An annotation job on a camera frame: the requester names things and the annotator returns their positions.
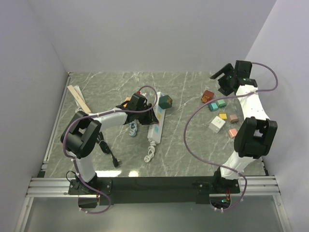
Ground teal usb charger cube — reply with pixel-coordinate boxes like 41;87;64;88
208;102;219;112

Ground small white power strip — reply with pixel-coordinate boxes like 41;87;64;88
73;86;84;112

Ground beige power strip red sockets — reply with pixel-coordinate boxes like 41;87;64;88
67;85;91;114

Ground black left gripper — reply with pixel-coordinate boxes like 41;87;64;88
136;103;158;126

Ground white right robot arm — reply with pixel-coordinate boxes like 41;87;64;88
211;60;278;193

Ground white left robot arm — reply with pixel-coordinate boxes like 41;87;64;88
60;92;165;194

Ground pink plug adapter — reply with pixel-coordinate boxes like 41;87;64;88
229;115;239;124
228;129;238;138

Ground yellow usb charger cube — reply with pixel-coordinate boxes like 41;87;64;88
218;113;228;120

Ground mint green plug adapter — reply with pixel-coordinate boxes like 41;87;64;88
216;100;227;108

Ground white cube adapter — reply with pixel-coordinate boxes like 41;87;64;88
209;116;225;133

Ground green cube adapter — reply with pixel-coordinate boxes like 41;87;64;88
158;95;172;109

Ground light blue coiled cable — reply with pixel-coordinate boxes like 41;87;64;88
127;120;139;138

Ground aluminium frame rail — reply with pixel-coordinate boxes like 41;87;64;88
26;72;73;197

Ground long white power strip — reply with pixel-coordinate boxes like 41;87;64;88
147;91;166;144

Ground red-brown cube adapter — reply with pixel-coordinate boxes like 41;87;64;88
201;90;214;103

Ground black power cord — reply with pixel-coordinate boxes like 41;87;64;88
95;130;121;168

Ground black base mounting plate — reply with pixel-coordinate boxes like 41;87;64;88
68;176;242;206

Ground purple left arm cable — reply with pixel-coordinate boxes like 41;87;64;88
62;86;158;215

